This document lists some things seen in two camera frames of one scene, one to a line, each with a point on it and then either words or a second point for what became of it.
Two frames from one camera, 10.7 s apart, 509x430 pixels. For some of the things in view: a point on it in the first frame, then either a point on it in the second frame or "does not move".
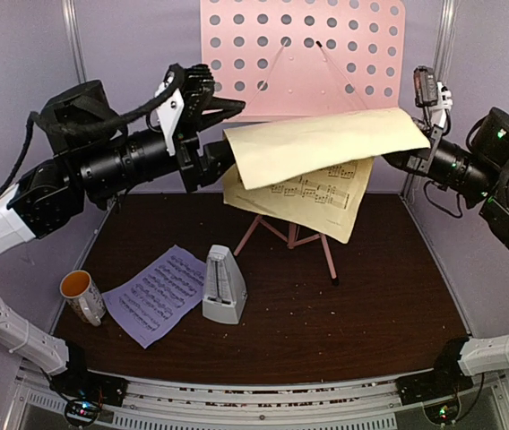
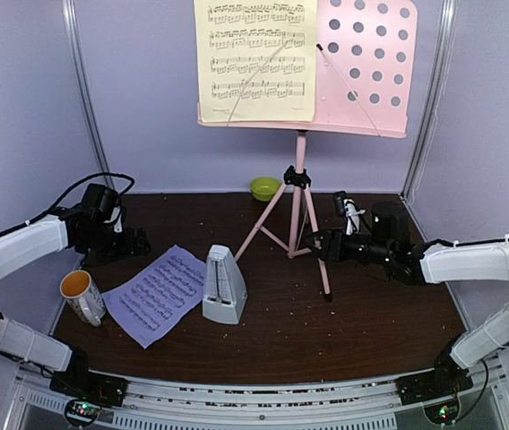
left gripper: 216,159 → 127,249
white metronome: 225,293 does not move
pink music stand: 300,57 → 365,73
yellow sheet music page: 312,172 → 256,60
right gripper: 413,160 → 326,238
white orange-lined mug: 77,287 does not move
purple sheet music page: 149,303 does not move
